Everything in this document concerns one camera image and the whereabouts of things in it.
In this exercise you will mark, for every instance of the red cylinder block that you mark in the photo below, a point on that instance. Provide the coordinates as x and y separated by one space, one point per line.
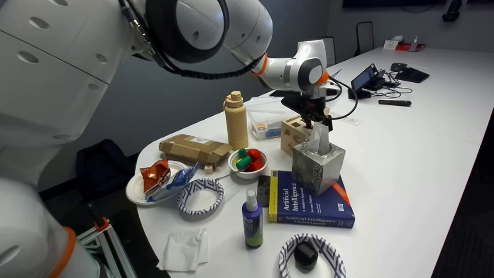
256 164

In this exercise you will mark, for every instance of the small black object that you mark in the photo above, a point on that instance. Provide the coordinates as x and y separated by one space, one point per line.
306 255

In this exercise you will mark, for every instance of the black office chair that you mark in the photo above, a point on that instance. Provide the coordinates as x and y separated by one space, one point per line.
364 37
330 48

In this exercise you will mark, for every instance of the tripod with orange joint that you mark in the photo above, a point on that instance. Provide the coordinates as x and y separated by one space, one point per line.
105 241

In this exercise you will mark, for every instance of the clear plastic container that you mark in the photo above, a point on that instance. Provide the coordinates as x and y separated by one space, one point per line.
264 124

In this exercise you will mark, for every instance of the black remote control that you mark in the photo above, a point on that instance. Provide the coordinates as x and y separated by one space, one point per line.
262 190

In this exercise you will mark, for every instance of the small green block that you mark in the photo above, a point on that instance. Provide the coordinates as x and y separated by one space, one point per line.
241 153

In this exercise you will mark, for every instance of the wooden shape sorter cube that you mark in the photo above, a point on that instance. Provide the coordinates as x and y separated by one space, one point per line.
292 135

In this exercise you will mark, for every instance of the grey cube tissue box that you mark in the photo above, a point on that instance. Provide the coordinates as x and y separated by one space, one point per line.
316 167

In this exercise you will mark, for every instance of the flat black device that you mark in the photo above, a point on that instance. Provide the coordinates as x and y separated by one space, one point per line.
411 75

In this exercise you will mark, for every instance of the blue wrapper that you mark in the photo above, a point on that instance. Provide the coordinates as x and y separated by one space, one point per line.
181 178

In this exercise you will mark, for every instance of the brown cardboard box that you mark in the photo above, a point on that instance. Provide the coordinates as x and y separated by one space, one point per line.
193 149

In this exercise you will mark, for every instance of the white tissue sheet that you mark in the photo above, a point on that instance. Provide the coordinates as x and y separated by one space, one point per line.
318 139

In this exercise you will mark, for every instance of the small wooden block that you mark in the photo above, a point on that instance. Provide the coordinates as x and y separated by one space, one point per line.
208 169

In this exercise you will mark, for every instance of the black backpack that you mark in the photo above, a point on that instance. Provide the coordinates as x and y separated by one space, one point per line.
102 167

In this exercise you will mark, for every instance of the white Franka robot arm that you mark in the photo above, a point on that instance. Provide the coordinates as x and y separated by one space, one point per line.
62 62

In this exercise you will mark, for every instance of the slim black remote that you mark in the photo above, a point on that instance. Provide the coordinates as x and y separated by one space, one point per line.
394 102

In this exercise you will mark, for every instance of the beige bottle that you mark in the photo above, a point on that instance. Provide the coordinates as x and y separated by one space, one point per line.
236 121

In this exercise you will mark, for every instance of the green cylinder block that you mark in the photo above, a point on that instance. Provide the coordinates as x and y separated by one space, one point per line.
244 163

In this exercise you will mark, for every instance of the red cube block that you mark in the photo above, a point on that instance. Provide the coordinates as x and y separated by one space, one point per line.
253 153

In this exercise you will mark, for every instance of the red and white items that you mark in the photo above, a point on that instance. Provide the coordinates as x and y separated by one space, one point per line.
406 45

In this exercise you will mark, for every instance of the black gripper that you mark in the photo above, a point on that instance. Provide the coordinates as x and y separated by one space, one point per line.
306 102

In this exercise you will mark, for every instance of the white paper napkin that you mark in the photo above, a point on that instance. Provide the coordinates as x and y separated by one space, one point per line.
182 249

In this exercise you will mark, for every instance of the blue Artificial Intelligence book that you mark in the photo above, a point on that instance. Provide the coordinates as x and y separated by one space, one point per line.
309 209

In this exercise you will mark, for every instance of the white bowl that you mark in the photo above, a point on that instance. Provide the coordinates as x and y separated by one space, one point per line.
247 173

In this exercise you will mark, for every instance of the purple spray bottle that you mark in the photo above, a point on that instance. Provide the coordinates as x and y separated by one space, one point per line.
252 224

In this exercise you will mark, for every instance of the thin metal utensil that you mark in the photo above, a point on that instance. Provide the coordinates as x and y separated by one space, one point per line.
222 176

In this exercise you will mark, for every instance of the white plate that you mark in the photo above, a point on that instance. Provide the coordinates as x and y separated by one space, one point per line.
134 193

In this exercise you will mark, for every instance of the orange red wrapper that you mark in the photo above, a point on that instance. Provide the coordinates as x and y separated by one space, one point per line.
154 175

